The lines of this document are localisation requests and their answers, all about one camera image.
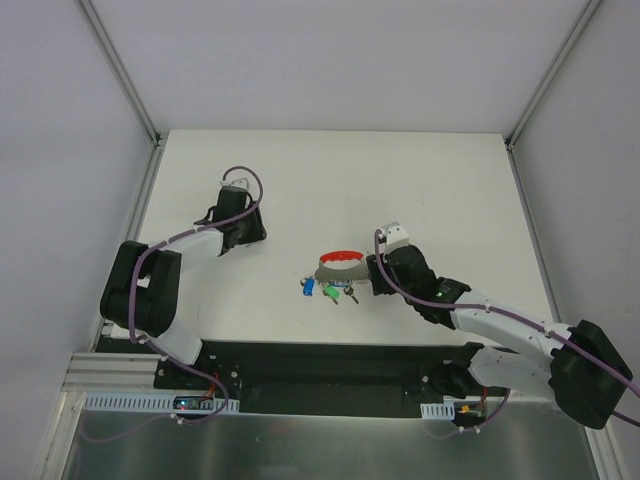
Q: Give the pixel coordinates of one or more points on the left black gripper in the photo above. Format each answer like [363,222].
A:
[248,231]

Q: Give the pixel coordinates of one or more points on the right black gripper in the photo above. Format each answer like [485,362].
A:
[377,273]

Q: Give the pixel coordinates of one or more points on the key holder with red handle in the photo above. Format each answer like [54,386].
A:
[342,266]

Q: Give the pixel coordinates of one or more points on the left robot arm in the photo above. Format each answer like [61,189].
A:
[142,289]

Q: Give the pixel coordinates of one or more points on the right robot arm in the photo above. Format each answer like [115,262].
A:
[576,367]

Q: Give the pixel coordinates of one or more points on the plain silver key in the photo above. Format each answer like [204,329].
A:
[349,291]

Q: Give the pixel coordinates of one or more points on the blue tagged key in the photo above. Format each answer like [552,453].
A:
[307,286]

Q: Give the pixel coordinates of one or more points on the green tagged key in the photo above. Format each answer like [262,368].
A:
[331,293]

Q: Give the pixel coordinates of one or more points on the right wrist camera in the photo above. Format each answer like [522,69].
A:
[393,236]

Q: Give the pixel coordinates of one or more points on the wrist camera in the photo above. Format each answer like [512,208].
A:
[393,236]
[238,184]

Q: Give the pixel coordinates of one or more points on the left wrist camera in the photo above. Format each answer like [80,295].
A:
[238,184]

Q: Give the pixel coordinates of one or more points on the right aluminium rail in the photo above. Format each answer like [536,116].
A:
[542,267]

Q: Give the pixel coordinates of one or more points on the aluminium rail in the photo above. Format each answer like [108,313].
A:
[132,230]
[542,267]

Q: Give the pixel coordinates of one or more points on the right white cable duct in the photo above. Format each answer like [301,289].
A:
[444,411]

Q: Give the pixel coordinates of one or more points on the white cable duct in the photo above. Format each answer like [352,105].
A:
[444,411]
[158,403]

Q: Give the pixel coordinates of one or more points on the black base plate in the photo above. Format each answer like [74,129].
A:
[378,381]

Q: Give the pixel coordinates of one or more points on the left aluminium rail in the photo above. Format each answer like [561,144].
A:
[132,230]

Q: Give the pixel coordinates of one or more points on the left white cable duct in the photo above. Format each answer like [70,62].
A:
[158,403]

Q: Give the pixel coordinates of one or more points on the left aluminium frame post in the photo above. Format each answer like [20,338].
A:
[118,69]

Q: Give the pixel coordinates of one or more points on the aluminium frame post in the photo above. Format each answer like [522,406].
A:
[576,31]
[118,69]

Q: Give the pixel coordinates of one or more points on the right aluminium frame post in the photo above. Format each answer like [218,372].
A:
[576,31]

